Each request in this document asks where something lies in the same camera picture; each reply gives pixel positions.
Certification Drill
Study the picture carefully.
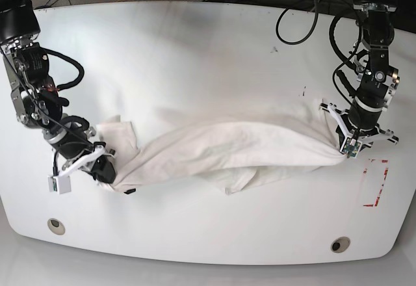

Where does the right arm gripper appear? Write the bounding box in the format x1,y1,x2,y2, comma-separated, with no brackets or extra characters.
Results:
51,129,116,184

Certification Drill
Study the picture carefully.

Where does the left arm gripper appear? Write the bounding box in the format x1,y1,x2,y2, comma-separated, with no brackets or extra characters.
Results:
319,99,399,151

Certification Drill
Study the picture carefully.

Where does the white printed t-shirt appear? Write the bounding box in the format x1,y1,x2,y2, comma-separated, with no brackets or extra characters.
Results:
97,99,345,194

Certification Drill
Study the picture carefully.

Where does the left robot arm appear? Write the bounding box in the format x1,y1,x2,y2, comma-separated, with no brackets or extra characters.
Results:
320,0,400,158

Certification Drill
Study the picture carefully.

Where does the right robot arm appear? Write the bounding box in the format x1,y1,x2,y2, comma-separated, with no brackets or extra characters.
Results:
1,0,116,184

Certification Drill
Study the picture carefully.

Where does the red tape rectangle marking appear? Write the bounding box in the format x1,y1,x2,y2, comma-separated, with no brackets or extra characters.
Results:
359,159,389,207

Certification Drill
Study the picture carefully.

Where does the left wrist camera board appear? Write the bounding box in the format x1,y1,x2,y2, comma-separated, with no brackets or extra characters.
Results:
340,137,362,159

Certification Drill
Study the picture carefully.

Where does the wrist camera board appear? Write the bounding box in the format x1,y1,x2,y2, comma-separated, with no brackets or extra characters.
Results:
47,175,72,194
340,137,362,159

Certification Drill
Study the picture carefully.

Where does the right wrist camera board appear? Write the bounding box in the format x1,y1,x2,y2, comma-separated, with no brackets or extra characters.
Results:
47,175,72,194

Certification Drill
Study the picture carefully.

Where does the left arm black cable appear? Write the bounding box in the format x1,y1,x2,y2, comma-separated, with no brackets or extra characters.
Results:
275,0,361,72

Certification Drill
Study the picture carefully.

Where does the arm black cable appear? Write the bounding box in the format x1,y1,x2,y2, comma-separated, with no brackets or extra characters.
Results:
38,47,86,90
275,0,361,72

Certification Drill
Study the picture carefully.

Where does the left table cable grommet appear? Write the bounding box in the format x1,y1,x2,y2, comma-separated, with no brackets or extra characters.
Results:
47,218,66,235

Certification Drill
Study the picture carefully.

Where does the table cable grommet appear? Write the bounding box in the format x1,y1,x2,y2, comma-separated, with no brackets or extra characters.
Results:
47,218,66,235
330,237,351,254

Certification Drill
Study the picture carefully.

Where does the right table cable grommet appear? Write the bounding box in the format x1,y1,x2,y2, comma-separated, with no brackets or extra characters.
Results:
330,237,351,254

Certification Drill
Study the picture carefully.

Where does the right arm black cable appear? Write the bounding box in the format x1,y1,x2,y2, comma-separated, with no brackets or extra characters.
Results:
38,47,86,90

